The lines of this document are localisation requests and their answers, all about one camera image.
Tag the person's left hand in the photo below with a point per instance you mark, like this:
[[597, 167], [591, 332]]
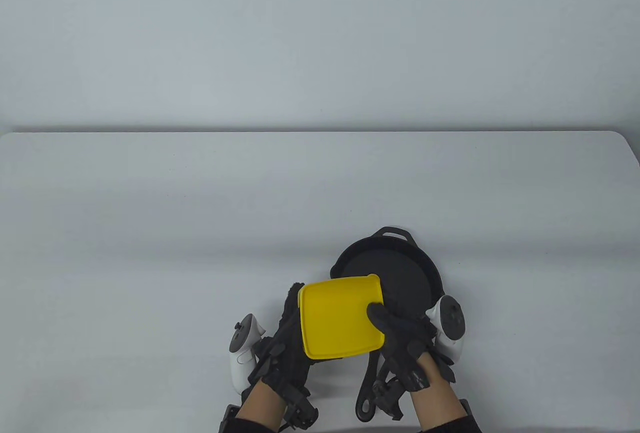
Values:
[[285, 353]]

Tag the person's right hand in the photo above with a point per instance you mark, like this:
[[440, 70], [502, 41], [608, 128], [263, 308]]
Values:
[[400, 333]]

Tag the black cast iron frying pan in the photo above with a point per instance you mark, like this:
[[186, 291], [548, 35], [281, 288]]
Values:
[[400, 273]]

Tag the yellow plastic lid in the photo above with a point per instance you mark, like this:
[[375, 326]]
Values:
[[340, 318]]

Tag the person's left forearm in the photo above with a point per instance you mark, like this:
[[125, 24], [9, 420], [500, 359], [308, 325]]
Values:
[[265, 405]]

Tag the person's right forearm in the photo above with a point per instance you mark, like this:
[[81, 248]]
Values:
[[440, 408]]

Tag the white and black controller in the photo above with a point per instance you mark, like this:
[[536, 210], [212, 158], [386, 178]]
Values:
[[242, 363], [450, 320]]

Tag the black wrist box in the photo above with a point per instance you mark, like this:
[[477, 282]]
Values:
[[229, 420]]

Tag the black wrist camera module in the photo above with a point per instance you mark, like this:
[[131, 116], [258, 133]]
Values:
[[387, 398], [302, 410]]

